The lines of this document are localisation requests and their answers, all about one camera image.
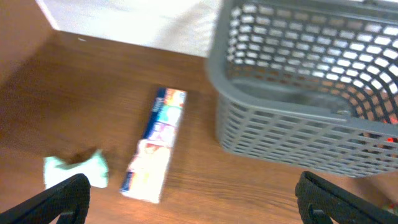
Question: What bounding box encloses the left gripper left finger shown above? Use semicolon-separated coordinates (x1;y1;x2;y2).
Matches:
1;174;91;224

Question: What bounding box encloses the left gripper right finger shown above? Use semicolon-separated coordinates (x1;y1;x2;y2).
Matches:
295;171;397;224

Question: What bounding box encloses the grey plastic basket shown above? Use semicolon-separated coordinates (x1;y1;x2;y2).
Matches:
206;0;397;177

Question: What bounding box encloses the colourful tissue pack box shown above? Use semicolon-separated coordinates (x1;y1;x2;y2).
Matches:
119;88;187;203

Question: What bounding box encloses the crumpled mint green packet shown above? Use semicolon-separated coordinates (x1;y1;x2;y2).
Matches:
43;149;109;189

